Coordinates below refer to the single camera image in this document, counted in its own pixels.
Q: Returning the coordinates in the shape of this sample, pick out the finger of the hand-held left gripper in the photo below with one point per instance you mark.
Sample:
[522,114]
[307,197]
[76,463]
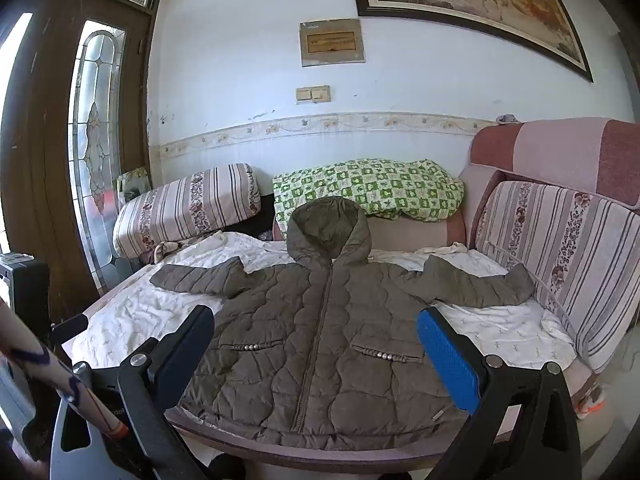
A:
[72,329]

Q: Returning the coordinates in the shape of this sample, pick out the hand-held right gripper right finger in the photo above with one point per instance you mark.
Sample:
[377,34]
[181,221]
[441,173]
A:
[445,360]

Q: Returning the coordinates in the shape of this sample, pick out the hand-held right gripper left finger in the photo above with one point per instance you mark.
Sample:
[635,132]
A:
[190,342]

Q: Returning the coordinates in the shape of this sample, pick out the olive quilted hooded jacket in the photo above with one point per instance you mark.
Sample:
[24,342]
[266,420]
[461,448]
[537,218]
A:
[325,350]

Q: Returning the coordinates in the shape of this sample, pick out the white striped tube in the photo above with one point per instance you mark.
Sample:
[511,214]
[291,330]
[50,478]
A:
[45,365]

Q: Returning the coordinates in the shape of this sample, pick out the white floral bed sheet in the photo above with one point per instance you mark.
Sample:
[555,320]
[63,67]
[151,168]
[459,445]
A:
[130,310]

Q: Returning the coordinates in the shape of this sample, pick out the small beige cloth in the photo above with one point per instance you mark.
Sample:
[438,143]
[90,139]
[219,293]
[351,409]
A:
[165,251]

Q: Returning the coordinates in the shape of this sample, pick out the striped floral bolster pillow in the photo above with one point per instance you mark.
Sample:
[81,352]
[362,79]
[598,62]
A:
[185,205]

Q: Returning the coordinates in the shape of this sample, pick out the orange white shoe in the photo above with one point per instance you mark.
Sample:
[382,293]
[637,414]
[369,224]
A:
[590,402]

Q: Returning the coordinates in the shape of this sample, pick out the printed paper bag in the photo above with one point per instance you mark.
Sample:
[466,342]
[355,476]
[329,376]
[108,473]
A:
[132,185]

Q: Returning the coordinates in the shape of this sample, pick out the striped floral seat cushion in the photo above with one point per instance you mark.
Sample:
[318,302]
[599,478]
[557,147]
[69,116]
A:
[565,260]

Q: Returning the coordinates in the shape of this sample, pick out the green checkered quilt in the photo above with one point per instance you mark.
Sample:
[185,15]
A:
[370,185]

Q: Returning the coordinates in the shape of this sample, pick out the wooden stained glass door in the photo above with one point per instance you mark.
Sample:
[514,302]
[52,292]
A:
[50,110]

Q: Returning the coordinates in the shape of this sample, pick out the small grey cloth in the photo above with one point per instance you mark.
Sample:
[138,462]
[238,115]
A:
[507,119]

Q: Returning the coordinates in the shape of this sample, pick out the beige wall switch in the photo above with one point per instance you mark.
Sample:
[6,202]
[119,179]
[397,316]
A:
[321,93]
[303,94]

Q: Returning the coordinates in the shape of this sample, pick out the small framed wall plaque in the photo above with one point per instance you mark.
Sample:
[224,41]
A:
[332,41]

